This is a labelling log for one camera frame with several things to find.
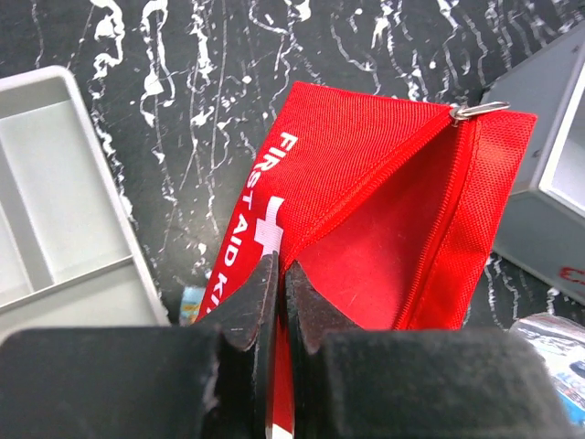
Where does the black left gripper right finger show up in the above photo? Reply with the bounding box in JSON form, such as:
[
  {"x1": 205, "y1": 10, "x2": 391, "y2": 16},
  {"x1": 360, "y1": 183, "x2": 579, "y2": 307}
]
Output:
[{"x1": 285, "y1": 264, "x2": 584, "y2": 438}]

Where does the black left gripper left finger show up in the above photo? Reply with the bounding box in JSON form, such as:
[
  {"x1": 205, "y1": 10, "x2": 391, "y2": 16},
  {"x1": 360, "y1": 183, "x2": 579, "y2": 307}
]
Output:
[{"x1": 1, "y1": 254, "x2": 278, "y2": 438}]

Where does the red first aid pouch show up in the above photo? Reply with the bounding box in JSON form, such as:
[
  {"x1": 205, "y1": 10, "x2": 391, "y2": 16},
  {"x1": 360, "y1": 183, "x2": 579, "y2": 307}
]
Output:
[{"x1": 198, "y1": 82, "x2": 537, "y2": 433}]

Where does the clear packet with blue print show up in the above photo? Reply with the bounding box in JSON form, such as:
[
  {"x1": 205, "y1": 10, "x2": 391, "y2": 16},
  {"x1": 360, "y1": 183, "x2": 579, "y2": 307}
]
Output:
[{"x1": 510, "y1": 313, "x2": 584, "y2": 426}]

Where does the grey plastic medicine case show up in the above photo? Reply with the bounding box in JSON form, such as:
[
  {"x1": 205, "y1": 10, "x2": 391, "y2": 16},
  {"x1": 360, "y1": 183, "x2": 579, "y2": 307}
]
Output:
[{"x1": 482, "y1": 25, "x2": 584, "y2": 302}]

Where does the blue white wrapper piece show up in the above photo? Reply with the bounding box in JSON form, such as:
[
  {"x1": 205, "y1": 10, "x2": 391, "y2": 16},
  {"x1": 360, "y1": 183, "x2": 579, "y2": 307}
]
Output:
[{"x1": 179, "y1": 285, "x2": 206, "y2": 326}]

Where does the grey divided plastic tray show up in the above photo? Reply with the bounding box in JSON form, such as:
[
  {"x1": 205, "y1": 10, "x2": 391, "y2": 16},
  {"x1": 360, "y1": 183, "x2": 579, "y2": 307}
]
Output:
[{"x1": 1, "y1": 66, "x2": 168, "y2": 337}]

